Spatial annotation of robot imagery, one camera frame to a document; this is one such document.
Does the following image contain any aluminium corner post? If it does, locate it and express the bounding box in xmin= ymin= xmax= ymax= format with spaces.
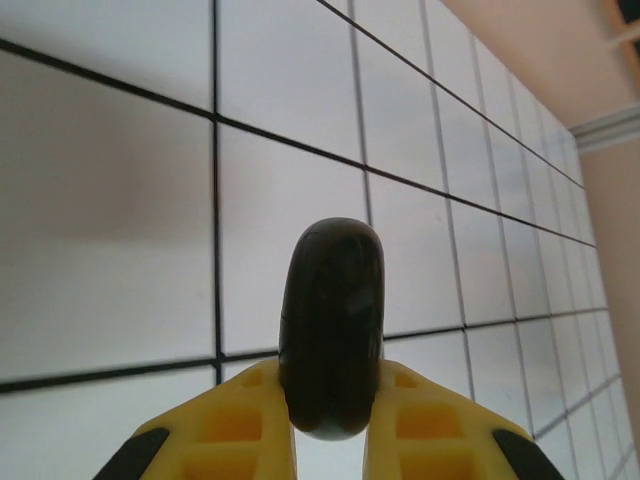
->
xmin=568 ymin=105 xmax=640 ymax=151

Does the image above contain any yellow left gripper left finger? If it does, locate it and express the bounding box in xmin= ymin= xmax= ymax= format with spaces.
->
xmin=101 ymin=360 xmax=300 ymax=480

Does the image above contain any black earbud charging case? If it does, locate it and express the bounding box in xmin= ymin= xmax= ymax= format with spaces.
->
xmin=277 ymin=217 xmax=388 ymax=445

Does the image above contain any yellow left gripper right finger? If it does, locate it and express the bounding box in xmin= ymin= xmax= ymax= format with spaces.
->
xmin=360 ymin=357 xmax=554 ymax=480

